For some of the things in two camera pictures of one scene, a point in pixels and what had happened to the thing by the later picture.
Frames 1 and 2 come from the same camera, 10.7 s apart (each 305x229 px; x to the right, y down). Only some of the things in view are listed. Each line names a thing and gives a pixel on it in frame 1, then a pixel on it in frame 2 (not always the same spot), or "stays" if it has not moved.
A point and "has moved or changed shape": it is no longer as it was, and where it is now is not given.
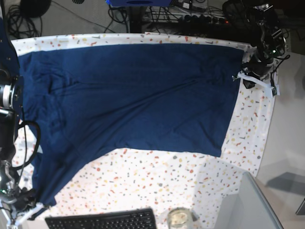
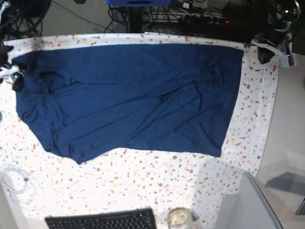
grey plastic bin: [249, 209] stays
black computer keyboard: [138, 219] stays
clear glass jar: [179, 218] stays
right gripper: [257, 65] -> [274, 36]
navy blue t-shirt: [90, 106] has moved or changed shape
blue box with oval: [139, 3] stays
